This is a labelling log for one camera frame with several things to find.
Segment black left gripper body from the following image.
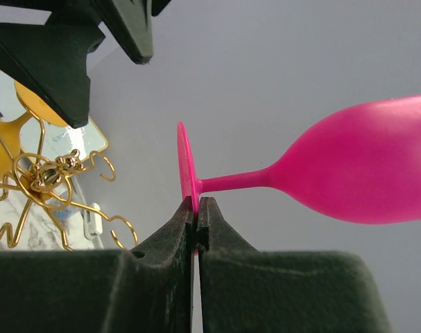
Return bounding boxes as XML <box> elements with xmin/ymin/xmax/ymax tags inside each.
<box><xmin>0</xmin><ymin>0</ymin><xmax>170</xmax><ymax>26</ymax></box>

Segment orange wine glass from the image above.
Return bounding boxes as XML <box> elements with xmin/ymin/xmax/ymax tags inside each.
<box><xmin>0</xmin><ymin>81</ymin><xmax>67</xmax><ymax>181</ymax></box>

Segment pink wine glass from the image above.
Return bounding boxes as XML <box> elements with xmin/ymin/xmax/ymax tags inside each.
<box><xmin>177</xmin><ymin>94</ymin><xmax>421</xmax><ymax>225</ymax></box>

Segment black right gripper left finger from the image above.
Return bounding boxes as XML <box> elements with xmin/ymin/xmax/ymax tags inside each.
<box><xmin>0</xmin><ymin>198</ymin><xmax>196</xmax><ymax>332</ymax></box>

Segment gold wine glass rack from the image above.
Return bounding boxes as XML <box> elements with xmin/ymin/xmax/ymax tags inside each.
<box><xmin>0</xmin><ymin>107</ymin><xmax>140</xmax><ymax>251</ymax></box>

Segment small clear plastic jar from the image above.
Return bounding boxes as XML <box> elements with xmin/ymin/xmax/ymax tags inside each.
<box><xmin>49</xmin><ymin>198</ymin><xmax>77</xmax><ymax>222</ymax></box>

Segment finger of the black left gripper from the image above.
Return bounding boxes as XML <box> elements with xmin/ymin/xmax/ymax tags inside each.
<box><xmin>0</xmin><ymin>24</ymin><xmax>105</xmax><ymax>128</ymax></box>
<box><xmin>98</xmin><ymin>0</ymin><xmax>153</xmax><ymax>65</ymax></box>

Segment white eraser block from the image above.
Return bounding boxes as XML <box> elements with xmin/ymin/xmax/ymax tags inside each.
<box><xmin>82</xmin><ymin>210</ymin><xmax>103</xmax><ymax>240</ymax></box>

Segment gold framed whiteboard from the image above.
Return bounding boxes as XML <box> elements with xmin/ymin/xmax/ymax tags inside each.
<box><xmin>0</xmin><ymin>71</ymin><xmax>108</xmax><ymax>161</ymax></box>

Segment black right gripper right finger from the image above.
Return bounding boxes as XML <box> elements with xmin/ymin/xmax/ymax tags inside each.
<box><xmin>197</xmin><ymin>197</ymin><xmax>392</xmax><ymax>332</ymax></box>

